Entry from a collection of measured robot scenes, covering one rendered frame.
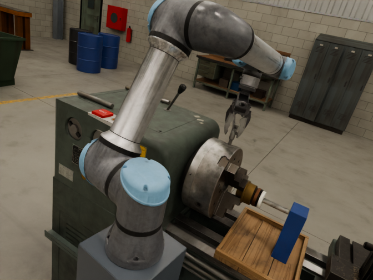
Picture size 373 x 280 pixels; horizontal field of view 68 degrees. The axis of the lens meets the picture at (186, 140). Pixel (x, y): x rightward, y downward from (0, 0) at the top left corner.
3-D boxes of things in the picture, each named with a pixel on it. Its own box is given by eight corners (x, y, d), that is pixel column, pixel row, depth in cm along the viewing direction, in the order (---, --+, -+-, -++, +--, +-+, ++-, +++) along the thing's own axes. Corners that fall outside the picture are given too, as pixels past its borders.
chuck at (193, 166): (172, 214, 109) (196, 140, 102) (203, 194, 137) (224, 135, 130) (180, 218, 108) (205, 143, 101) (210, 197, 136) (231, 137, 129)
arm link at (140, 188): (136, 241, 61) (145, 189, 55) (101, 208, 68) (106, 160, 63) (174, 219, 70) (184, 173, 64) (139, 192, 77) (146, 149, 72)
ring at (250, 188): (237, 183, 107) (260, 193, 104) (245, 174, 115) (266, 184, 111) (231, 203, 111) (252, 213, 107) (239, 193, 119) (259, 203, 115)
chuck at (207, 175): (180, 218, 108) (205, 143, 101) (210, 197, 136) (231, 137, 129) (200, 229, 104) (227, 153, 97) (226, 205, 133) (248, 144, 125)
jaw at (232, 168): (217, 181, 113) (216, 165, 103) (222, 171, 115) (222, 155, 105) (242, 193, 108) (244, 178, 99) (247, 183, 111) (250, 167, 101)
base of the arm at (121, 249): (134, 281, 63) (140, 248, 59) (92, 244, 70) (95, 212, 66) (175, 246, 75) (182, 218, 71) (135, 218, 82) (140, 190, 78)
